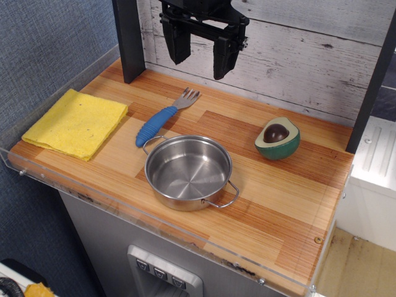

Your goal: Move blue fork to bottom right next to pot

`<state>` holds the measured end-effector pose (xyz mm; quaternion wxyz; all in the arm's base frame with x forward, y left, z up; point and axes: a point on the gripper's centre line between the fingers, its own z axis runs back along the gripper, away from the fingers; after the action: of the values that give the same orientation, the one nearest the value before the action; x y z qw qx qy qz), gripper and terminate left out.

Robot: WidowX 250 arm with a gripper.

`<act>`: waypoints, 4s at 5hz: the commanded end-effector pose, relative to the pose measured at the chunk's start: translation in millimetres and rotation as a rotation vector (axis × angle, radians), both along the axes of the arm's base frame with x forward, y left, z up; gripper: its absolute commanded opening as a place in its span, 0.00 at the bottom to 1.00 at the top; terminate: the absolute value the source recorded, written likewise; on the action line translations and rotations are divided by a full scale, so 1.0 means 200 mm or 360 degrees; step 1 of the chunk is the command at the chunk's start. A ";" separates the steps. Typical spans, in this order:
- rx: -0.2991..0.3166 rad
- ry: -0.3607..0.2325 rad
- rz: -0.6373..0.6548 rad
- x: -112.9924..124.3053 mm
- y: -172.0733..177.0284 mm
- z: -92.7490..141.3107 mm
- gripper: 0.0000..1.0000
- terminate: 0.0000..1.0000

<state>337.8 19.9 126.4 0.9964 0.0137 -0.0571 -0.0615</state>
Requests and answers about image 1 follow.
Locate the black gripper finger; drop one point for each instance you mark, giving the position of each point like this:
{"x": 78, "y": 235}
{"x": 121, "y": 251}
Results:
{"x": 178, "y": 41}
{"x": 225, "y": 54}

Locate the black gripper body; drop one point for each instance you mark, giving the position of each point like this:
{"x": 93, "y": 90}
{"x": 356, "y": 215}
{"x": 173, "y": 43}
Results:
{"x": 208, "y": 19}

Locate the blue handled metal fork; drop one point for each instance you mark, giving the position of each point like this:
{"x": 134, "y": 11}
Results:
{"x": 151, "y": 128}

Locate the stainless steel pot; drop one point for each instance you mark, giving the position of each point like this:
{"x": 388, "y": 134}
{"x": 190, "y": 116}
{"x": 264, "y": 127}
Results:
{"x": 189, "y": 173}

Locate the toy avocado half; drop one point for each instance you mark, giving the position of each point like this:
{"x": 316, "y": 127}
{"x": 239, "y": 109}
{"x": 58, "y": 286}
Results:
{"x": 279, "y": 139}

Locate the yellow folded cloth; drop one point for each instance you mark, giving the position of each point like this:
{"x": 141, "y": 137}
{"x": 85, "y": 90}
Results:
{"x": 76, "y": 125}

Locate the white toy sink unit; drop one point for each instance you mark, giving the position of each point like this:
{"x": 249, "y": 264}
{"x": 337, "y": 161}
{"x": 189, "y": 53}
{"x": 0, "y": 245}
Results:
{"x": 367, "y": 206}

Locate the grey toy fridge cabinet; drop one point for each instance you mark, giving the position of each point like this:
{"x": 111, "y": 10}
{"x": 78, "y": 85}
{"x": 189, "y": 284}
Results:
{"x": 106, "y": 239}

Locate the silver dispenser button panel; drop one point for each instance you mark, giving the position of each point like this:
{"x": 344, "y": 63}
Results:
{"x": 155, "y": 276}

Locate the yellow object bottom left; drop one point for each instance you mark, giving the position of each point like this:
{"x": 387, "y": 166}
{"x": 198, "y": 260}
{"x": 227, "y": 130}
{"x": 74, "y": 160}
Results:
{"x": 38, "y": 290}

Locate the dark right vertical post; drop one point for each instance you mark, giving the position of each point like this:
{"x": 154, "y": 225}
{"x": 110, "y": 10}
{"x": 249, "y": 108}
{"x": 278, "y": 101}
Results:
{"x": 373, "y": 89}

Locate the clear acrylic guard rail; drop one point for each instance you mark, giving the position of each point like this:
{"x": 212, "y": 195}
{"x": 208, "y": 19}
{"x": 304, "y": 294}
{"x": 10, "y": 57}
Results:
{"x": 283, "y": 205}

